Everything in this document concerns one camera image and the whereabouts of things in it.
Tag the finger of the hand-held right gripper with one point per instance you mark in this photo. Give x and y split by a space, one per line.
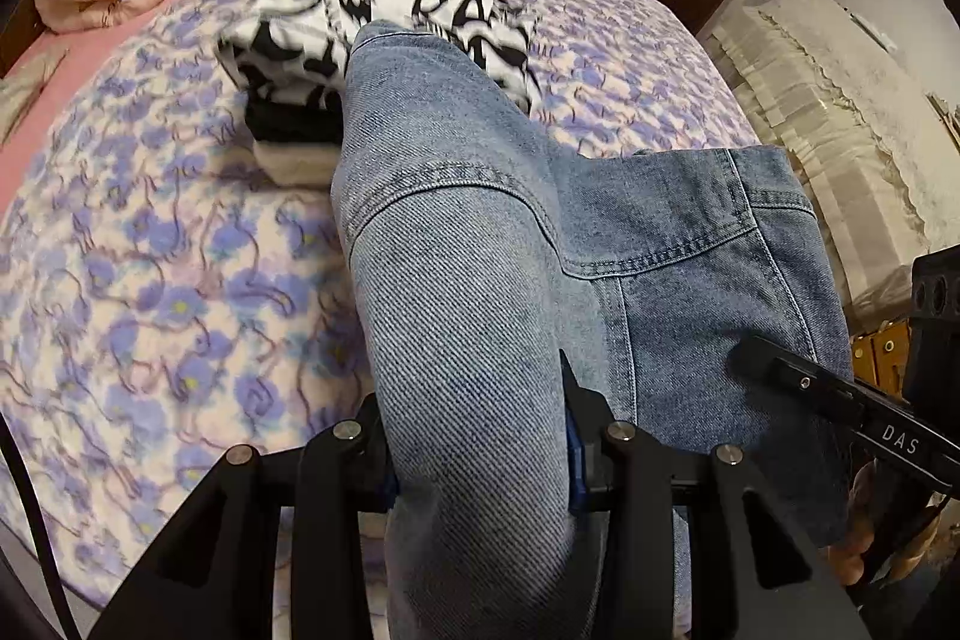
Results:
787 374

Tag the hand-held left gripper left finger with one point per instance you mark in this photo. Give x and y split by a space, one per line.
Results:
371 445

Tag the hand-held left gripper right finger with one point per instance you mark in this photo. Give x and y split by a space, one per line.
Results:
576 467

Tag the blue denim jacket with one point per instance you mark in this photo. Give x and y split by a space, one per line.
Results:
465 280

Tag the person's right hand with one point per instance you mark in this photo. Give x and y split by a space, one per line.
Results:
855 520

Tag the wooden drawer cabinet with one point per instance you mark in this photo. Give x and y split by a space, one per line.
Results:
885 355

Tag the purple floral blanket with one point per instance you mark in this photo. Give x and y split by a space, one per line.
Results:
172 280

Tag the lace covered furniture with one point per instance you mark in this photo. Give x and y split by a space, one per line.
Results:
840 108

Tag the cream folded garment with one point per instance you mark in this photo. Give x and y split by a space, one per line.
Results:
296 164

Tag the black white printed folded garment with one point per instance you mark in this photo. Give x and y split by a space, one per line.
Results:
300 48

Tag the pink bed sheet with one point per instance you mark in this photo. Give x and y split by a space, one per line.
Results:
82 59

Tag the grey cloth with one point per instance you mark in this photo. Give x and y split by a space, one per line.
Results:
22 96

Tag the brown wooden headboard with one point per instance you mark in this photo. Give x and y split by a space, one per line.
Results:
19 29

